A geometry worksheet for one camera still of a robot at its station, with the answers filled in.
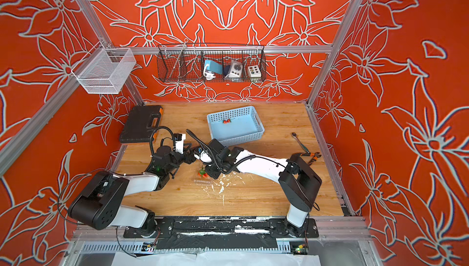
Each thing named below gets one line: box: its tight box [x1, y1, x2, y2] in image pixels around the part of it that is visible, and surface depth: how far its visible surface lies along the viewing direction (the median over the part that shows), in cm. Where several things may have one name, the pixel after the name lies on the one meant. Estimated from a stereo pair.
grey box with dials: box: [224, 60, 244, 79], surface depth 93 cm
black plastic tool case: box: [119, 105, 164, 144], surface depth 103 cm
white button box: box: [247, 64, 262, 78], surface depth 96 cm
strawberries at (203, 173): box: [197, 168, 209, 179], surface depth 87 cm
